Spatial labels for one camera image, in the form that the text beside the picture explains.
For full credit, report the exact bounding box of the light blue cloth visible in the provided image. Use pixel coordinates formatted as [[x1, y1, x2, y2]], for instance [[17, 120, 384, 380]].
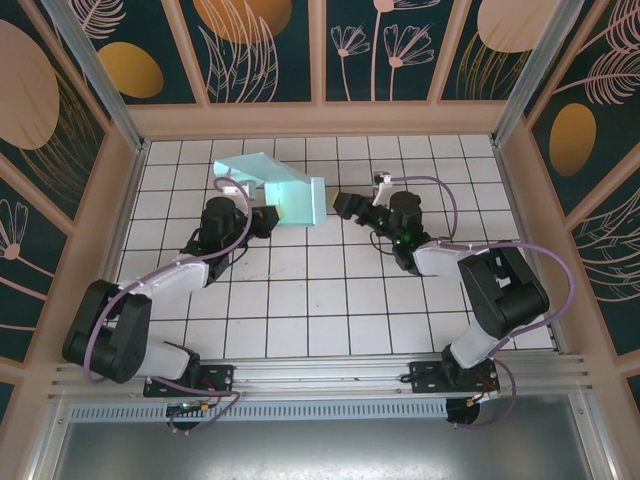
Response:
[[212, 153, 329, 229]]

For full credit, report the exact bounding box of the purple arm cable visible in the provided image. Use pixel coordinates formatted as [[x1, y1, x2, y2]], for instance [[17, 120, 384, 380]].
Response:
[[82, 175, 254, 436], [384, 174, 576, 431]]

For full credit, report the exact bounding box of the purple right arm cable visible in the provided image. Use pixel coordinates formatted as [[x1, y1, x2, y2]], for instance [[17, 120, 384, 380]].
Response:
[[384, 174, 576, 431]]

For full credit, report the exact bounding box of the aluminium side rail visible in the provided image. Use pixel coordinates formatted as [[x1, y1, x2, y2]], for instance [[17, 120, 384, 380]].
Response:
[[74, 142, 150, 364], [491, 142, 572, 357]]

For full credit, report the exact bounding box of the small circuit board with wires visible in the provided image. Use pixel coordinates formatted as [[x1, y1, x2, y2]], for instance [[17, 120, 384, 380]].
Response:
[[167, 399, 212, 417]]

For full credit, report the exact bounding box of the aluminium corner post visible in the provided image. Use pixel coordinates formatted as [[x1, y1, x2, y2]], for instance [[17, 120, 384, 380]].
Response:
[[489, 0, 587, 147], [42, 0, 150, 154]]

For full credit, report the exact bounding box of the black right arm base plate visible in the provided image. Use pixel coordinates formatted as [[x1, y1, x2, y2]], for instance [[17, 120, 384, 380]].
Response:
[[408, 360, 501, 396]]

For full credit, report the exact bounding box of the slotted grey cable duct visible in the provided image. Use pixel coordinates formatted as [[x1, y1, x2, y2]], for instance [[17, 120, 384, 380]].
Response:
[[69, 398, 449, 422]]

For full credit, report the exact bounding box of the grey metal sheet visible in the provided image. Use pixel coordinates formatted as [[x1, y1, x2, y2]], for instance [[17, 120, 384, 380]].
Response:
[[29, 394, 616, 480]]

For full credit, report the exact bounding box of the red yellow wire connector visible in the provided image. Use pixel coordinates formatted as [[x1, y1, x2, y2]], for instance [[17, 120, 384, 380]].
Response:
[[463, 388, 502, 410]]

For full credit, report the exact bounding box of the long aluminium base rail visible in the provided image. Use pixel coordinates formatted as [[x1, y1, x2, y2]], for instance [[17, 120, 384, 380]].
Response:
[[47, 354, 596, 401]]

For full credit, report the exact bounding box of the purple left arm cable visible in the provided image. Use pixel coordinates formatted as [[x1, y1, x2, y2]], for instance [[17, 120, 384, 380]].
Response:
[[82, 175, 254, 436]]

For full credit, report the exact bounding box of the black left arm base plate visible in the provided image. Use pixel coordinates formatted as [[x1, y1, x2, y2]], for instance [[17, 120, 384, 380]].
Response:
[[143, 364, 236, 399]]

